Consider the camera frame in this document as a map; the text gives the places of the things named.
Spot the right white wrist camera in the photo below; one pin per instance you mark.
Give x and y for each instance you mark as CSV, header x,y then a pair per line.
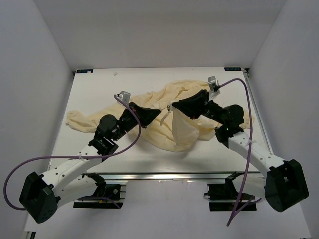
x,y
214,87

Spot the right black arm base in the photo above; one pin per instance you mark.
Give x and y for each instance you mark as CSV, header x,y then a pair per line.
x,y
222,201

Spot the cream yellow jacket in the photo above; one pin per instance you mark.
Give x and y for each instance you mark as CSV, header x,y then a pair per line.
x,y
171,130

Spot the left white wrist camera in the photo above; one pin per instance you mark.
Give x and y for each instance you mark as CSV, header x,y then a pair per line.
x,y
124,96

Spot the left blue corner label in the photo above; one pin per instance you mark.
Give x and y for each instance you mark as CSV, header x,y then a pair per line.
x,y
84,71

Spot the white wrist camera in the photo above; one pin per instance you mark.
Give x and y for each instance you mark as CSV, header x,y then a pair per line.
x,y
124,96
214,87

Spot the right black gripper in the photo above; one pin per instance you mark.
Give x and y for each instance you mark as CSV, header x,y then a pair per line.
x,y
194,105

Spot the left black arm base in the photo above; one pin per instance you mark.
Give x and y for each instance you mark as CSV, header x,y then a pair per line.
x,y
109,196

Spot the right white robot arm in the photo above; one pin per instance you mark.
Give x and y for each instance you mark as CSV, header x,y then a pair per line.
x,y
283,184

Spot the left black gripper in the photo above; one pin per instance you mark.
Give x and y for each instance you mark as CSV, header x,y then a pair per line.
x,y
146,114

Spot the blue corner label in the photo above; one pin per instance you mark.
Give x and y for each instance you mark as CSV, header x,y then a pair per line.
x,y
232,69
84,71

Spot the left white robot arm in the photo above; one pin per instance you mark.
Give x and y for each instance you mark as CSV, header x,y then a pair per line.
x,y
43,194

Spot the right blue corner label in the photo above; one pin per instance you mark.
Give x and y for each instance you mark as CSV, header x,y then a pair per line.
x,y
232,69

